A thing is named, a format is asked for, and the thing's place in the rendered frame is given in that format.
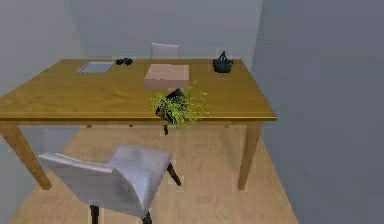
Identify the dark vase with green plant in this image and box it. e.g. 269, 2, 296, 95
148, 79, 211, 131

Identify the pink flat box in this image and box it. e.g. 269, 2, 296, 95
143, 63, 191, 91

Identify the grey chair with black legs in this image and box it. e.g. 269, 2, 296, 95
37, 143, 183, 224
150, 42, 181, 60

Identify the small black lumpy object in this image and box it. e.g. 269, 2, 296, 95
115, 57, 134, 67

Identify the grey flat laptop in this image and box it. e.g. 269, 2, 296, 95
75, 61, 115, 75

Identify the brown wooden table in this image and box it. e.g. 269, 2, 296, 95
0, 58, 278, 191

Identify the black kettle with handle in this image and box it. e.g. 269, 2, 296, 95
212, 50, 234, 74

